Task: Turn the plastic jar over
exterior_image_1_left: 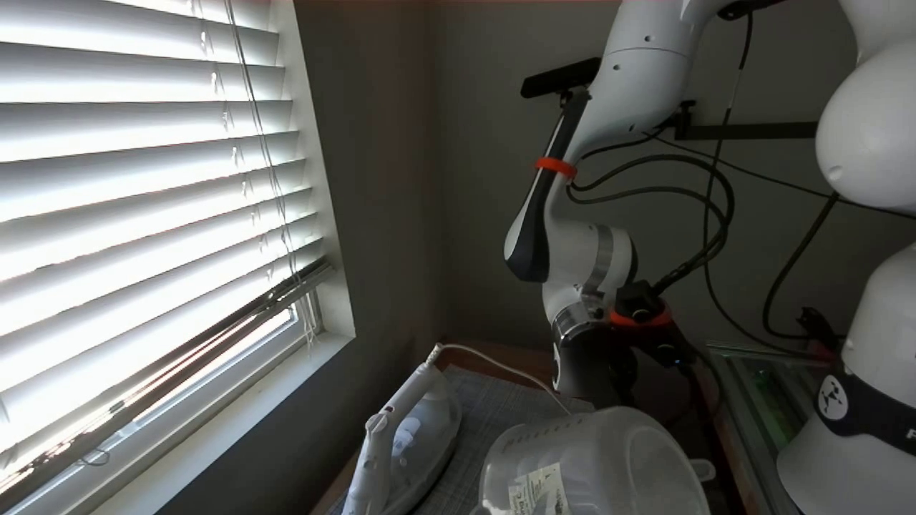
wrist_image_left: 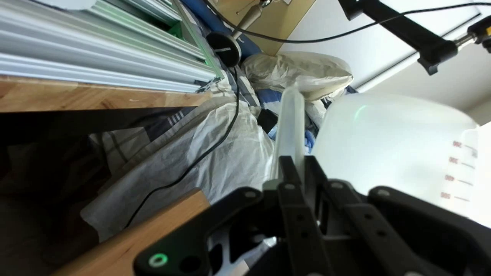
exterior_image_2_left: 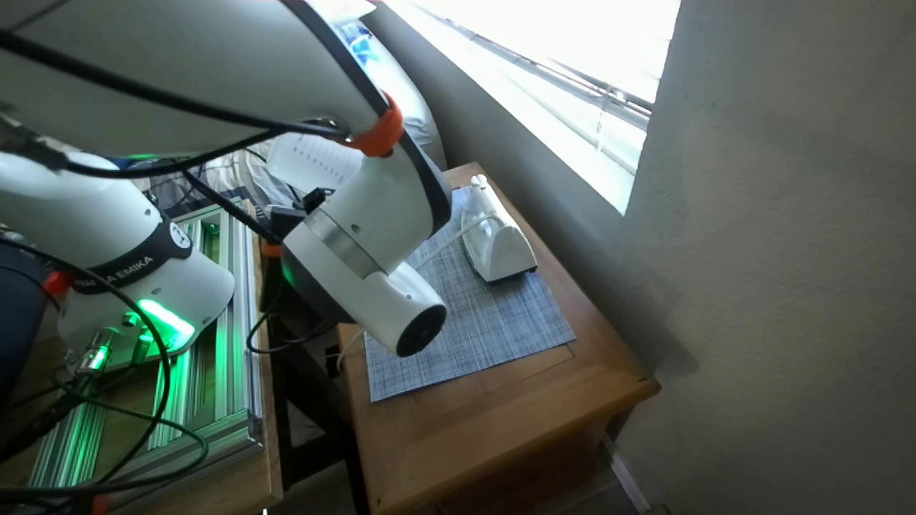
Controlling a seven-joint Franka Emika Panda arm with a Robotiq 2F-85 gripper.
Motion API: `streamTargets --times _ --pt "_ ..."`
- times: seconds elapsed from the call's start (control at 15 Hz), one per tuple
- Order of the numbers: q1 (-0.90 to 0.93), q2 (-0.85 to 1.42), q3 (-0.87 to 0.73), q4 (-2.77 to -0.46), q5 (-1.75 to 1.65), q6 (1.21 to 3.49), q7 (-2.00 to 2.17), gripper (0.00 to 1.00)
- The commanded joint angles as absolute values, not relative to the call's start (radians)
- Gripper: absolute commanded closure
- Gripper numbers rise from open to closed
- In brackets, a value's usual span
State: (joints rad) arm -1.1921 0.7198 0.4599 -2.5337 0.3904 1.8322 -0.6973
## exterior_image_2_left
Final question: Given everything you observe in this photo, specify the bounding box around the white folded cloth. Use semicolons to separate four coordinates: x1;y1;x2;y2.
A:
457;176;545;288

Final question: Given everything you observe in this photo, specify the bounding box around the grey checked fabric mat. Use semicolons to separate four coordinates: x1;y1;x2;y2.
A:
364;183;579;405

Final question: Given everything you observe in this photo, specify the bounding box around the wooden side table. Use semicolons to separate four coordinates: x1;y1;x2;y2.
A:
319;160;665;515

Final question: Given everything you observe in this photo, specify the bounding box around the blue patterned cloth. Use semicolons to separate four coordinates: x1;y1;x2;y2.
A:
334;17;386;72

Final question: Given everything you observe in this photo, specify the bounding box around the small red knob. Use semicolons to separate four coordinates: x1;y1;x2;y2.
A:
41;265;74;302

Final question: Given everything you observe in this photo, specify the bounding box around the dark blue bin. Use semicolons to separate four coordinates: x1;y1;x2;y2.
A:
0;230;52;405

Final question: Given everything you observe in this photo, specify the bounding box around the white iron power cord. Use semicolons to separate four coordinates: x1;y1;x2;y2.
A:
445;210;482;242

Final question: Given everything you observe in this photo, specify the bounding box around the white window frame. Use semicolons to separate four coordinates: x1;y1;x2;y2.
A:
380;0;688;218

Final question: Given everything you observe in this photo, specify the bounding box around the orange clamp handle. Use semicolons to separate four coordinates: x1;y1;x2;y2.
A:
81;485;117;515

